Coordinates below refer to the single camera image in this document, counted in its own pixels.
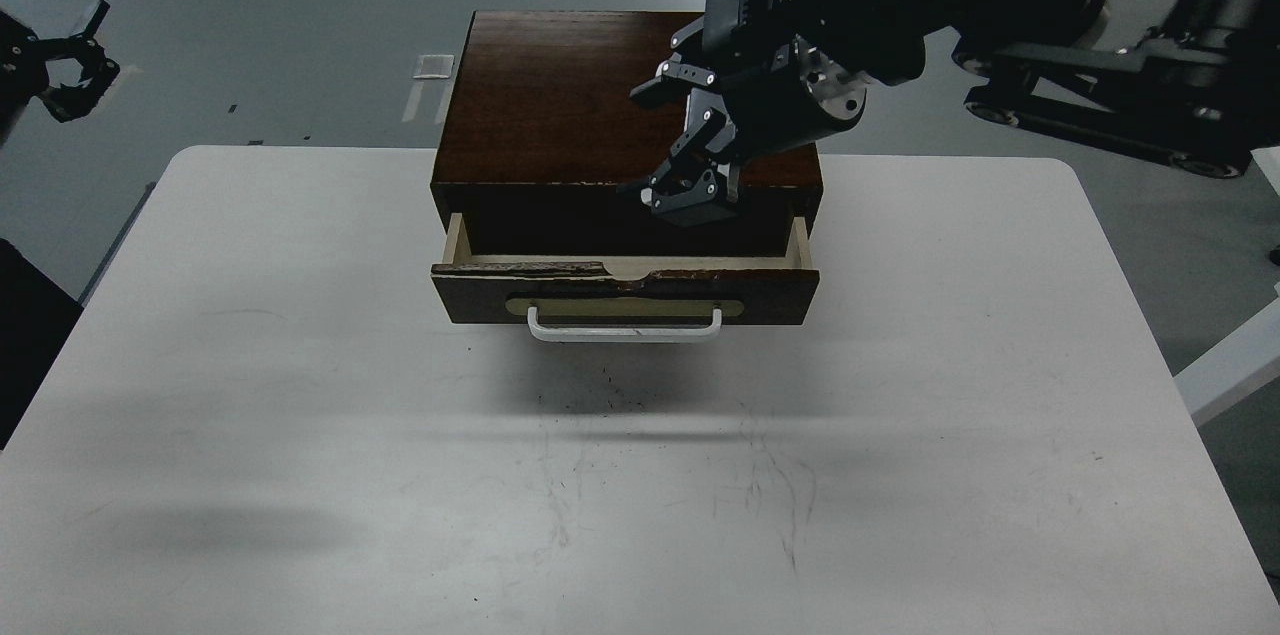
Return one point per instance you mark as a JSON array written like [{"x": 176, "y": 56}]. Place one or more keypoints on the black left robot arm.
[{"x": 25, "y": 59}]

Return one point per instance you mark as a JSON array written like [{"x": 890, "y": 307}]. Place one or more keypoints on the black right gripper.
[{"x": 800, "y": 97}]

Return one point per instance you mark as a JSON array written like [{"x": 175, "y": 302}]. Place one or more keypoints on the dark wooden drawer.
[{"x": 625, "y": 299}]

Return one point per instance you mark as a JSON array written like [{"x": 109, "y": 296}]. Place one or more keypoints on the dark wooden drawer cabinet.
[{"x": 541, "y": 133}]

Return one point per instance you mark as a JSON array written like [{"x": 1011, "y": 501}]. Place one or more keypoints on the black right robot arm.
[{"x": 1183, "y": 83}]

